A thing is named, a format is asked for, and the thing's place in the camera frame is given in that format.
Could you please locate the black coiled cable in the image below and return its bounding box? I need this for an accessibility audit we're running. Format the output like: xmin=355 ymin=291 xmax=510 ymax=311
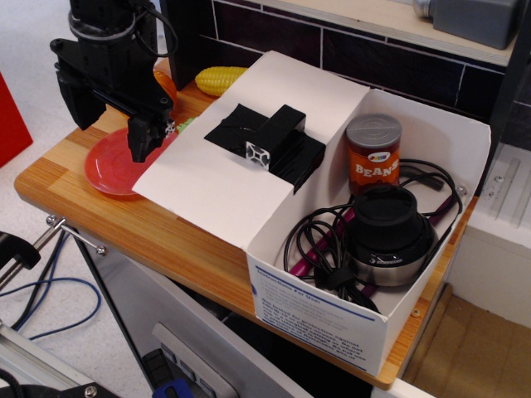
xmin=282 ymin=158 xmax=464 ymax=314

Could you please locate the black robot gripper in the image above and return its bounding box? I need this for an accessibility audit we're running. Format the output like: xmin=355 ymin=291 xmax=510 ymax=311
xmin=50 ymin=37 xmax=173 ymax=163

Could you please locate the red box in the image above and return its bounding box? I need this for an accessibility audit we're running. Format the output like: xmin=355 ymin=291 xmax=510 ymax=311
xmin=0 ymin=75 xmax=33 ymax=167

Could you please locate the red plastic plate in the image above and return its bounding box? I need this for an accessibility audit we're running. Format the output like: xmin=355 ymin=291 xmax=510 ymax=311
xmin=85 ymin=128 xmax=178 ymax=196

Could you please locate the grey metal box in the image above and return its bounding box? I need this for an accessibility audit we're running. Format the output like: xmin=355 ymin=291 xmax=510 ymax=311
xmin=412 ymin=0 xmax=524 ymax=50

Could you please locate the orange beans can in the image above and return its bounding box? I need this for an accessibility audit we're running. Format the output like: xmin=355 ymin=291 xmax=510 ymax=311
xmin=345 ymin=113 xmax=402 ymax=196

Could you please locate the yellow toy corn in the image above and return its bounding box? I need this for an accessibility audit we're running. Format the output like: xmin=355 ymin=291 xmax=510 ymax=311
xmin=195 ymin=66 xmax=247 ymax=97

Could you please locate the aluminium profile rail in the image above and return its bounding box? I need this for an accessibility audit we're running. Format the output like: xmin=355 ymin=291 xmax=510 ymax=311
xmin=1 ymin=323 xmax=95 ymax=391

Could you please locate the black taped aluminium handle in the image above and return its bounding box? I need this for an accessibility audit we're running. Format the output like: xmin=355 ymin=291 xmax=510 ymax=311
xmin=205 ymin=104 xmax=326 ymax=192

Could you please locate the white cardboard box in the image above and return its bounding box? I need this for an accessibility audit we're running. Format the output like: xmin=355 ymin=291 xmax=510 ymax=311
xmin=134 ymin=51 xmax=490 ymax=376

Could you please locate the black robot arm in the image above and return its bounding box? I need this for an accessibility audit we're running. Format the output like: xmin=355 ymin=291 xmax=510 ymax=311
xmin=50 ymin=1 xmax=174 ymax=163

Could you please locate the blue cable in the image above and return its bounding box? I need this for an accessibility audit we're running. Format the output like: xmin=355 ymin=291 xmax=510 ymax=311
xmin=0 ymin=231 xmax=103 ymax=342

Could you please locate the black metal clamp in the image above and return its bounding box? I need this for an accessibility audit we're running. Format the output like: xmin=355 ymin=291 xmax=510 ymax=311
xmin=1 ymin=216 xmax=108 ymax=289

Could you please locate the black silver 3D mouse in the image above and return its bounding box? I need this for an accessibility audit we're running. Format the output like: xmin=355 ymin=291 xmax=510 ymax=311
xmin=347 ymin=186 xmax=437 ymax=287

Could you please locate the orange plastic toy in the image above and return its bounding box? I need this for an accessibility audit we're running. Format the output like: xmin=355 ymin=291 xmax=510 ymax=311
xmin=153 ymin=70 xmax=178 ymax=109

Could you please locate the black post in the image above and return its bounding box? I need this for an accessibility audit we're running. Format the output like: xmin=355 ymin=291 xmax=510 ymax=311
xmin=160 ymin=0 xmax=215 ymax=90

